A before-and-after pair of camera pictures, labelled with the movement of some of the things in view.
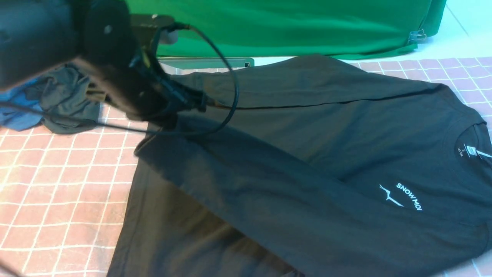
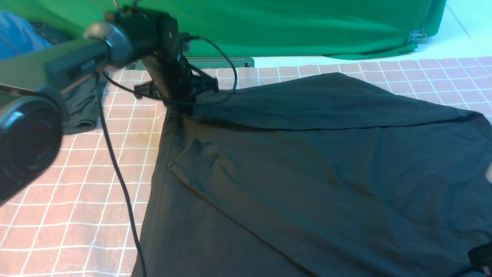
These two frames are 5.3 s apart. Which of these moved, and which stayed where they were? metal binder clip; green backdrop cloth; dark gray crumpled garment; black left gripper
Moved: black left gripper
Stayed: metal binder clip; dark gray crumpled garment; green backdrop cloth
